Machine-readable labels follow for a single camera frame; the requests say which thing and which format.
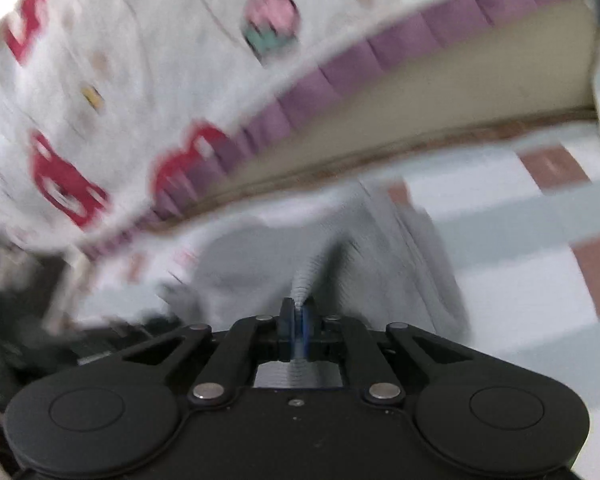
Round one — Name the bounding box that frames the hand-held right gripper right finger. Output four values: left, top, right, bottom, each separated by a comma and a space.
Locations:
300, 296, 476, 406

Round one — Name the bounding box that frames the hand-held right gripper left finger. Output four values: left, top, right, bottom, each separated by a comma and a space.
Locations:
122, 297, 298, 406

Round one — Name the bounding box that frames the grey polo shirt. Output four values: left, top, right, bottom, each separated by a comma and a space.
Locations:
190, 185, 473, 391

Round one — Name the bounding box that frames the checked floor mat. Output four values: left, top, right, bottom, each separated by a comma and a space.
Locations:
80, 125, 600, 461

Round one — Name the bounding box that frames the beige bed base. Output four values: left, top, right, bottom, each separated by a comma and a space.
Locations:
175, 2, 600, 231

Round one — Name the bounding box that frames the bear print quilted bedspread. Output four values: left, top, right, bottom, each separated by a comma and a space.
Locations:
0, 0, 600, 261

